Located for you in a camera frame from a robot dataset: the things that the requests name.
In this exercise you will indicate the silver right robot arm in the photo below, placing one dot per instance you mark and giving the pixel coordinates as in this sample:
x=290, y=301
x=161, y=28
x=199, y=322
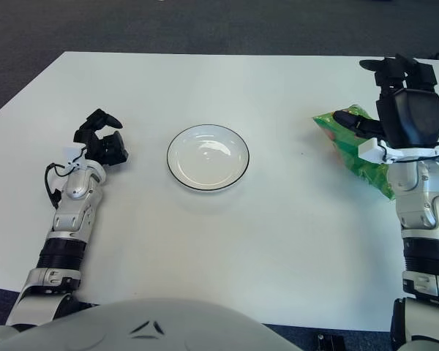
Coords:
x=420, y=215

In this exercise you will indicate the white plate black rim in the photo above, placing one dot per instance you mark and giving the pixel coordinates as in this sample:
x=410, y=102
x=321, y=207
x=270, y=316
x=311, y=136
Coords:
x=206, y=161

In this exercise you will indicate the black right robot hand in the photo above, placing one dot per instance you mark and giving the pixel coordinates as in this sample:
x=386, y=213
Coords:
x=413, y=117

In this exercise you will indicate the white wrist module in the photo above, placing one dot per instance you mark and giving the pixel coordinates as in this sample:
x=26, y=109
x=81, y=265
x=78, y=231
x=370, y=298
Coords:
x=77, y=164
x=369, y=150

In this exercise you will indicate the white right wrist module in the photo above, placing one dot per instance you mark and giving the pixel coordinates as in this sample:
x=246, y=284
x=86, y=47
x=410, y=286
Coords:
x=369, y=150

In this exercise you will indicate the green snack bag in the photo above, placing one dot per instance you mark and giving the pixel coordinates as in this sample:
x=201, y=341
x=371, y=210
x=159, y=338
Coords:
x=351, y=157

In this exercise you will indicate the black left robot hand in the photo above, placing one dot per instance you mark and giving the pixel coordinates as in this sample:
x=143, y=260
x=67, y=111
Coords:
x=98, y=146

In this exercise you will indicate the black ribbed floor device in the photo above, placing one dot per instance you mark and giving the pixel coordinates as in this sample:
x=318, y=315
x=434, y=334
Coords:
x=329, y=343

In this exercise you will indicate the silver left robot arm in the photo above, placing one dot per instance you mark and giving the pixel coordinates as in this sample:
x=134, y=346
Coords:
x=75, y=204

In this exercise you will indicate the grey robot torso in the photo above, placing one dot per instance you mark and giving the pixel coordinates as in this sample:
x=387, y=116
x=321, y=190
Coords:
x=150, y=329

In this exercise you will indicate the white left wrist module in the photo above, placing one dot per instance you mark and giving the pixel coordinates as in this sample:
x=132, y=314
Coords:
x=77, y=164

